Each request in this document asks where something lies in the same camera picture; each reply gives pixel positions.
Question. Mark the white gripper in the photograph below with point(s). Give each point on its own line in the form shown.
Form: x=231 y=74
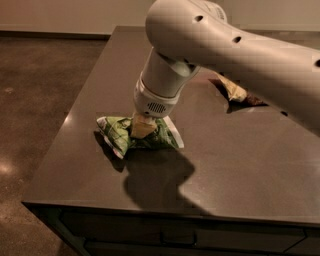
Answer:
x=152 y=101

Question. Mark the green jalapeno chip bag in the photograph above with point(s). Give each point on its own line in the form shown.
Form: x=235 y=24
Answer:
x=124 y=133

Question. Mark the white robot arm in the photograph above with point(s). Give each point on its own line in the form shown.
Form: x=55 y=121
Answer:
x=188 y=34

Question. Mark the brown yellow chip bag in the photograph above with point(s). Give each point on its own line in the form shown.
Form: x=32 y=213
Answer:
x=238 y=94

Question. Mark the dark cabinet drawer front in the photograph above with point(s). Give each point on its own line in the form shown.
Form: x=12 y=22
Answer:
x=184 y=233

